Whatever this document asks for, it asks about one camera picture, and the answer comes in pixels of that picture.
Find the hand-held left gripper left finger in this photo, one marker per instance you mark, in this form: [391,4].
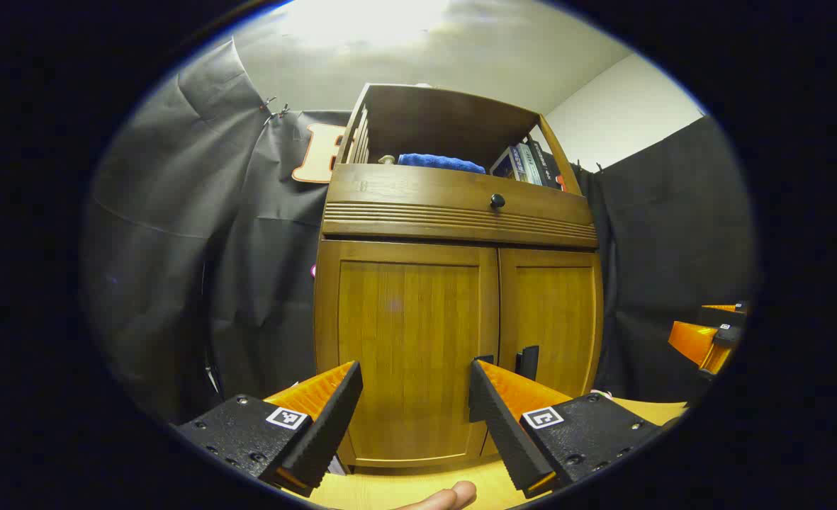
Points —
[333,418]

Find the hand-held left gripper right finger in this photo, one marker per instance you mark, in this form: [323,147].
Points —
[496,418]

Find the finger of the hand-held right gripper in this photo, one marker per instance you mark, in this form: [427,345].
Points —
[694,340]
[723,314]

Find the wooden cabinet door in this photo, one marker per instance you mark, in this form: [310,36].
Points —
[404,319]
[556,304]

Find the wooden double-door shoe cabinet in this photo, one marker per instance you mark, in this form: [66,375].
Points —
[446,120]

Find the pink green plush toy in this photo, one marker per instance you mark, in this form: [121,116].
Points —
[600,392]

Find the black round drawer knob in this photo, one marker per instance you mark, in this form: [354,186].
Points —
[497,201]

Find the black backdrop cloth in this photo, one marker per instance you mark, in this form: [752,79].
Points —
[177,248]

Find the wooden drawer front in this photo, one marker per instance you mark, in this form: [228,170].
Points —
[418,195]

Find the pale grey book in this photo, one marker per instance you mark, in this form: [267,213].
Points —
[529,164]

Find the blue white book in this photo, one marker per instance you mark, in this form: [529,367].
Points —
[507,164]

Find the blue folded towel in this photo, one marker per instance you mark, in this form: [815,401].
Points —
[439,163]

